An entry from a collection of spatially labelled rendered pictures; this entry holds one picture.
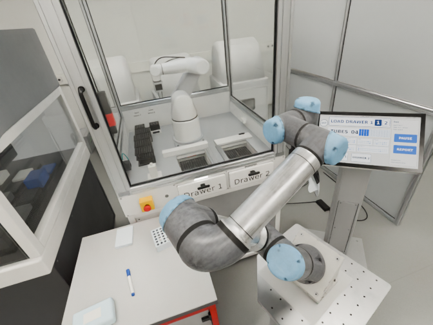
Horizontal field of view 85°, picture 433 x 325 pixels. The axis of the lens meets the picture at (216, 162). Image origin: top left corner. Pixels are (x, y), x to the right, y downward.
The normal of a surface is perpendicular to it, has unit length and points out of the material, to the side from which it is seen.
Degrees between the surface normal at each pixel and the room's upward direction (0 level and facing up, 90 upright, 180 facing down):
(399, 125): 50
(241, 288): 0
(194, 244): 35
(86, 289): 0
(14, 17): 90
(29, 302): 90
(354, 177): 90
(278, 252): 45
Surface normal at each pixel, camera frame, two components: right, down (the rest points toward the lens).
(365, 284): -0.11, -0.84
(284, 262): -0.55, -0.26
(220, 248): -0.14, -0.18
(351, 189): -0.33, 0.54
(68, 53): 0.29, 0.49
